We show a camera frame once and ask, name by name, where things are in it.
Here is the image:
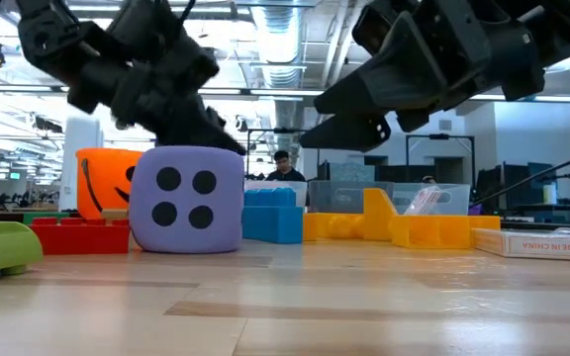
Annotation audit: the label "large yellow toy block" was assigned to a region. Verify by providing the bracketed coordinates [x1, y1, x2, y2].
[362, 187, 502, 250]

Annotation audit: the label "pink and white card box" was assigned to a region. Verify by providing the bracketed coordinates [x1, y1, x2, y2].
[472, 226, 570, 263]

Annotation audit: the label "red-backed playing card deck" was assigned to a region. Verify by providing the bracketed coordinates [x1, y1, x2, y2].
[403, 186, 444, 217]

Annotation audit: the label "yellow duplo blocks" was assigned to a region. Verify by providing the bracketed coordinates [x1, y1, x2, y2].
[241, 187, 305, 245]

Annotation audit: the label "clear plastic bin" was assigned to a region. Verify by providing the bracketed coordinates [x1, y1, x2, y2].
[308, 180, 363, 215]
[392, 183, 472, 217]

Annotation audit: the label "long red toy brick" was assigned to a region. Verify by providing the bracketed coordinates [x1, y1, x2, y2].
[30, 216, 132, 256]

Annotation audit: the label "black metal stand frame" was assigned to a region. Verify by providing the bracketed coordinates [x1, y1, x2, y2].
[405, 133, 477, 185]

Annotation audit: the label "black computer monitor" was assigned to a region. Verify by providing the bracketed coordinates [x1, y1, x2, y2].
[477, 162, 556, 212]

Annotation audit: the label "purple foam die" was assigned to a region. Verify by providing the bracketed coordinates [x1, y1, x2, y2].
[129, 145, 245, 254]

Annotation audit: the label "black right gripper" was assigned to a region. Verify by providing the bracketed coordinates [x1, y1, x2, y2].
[313, 0, 547, 134]

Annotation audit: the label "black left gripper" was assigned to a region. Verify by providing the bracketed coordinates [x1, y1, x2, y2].
[66, 0, 247, 157]

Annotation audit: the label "white round column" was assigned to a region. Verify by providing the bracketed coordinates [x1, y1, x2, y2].
[59, 117, 104, 212]

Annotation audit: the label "orange pumpkin face bucket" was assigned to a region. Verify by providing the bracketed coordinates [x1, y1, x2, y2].
[75, 146, 143, 221]

